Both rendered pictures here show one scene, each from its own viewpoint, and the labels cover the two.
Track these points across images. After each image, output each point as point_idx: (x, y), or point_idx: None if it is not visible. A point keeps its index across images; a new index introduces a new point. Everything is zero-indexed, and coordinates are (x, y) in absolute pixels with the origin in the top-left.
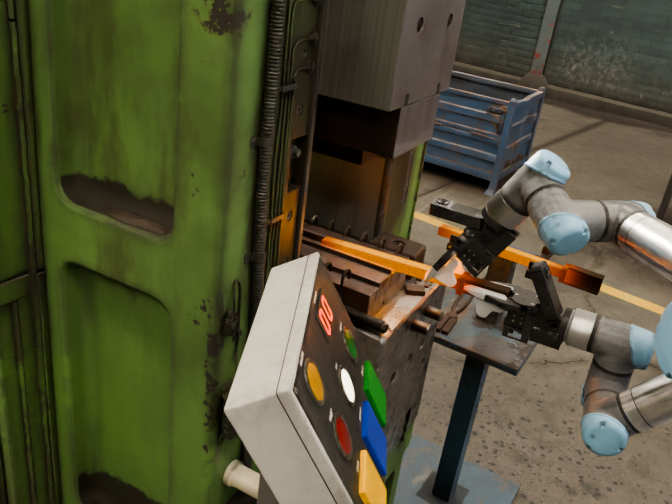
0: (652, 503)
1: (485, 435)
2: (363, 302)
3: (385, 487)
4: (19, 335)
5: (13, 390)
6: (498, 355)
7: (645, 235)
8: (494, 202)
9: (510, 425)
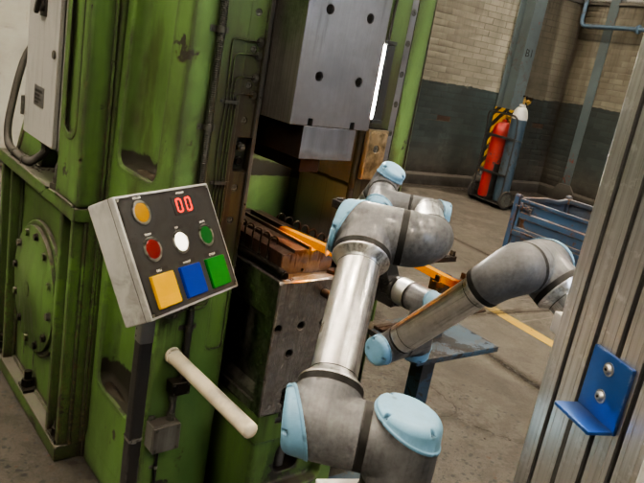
0: None
1: (462, 479)
2: (279, 259)
3: None
4: (85, 245)
5: (75, 282)
6: None
7: (417, 209)
8: (359, 195)
9: (492, 481)
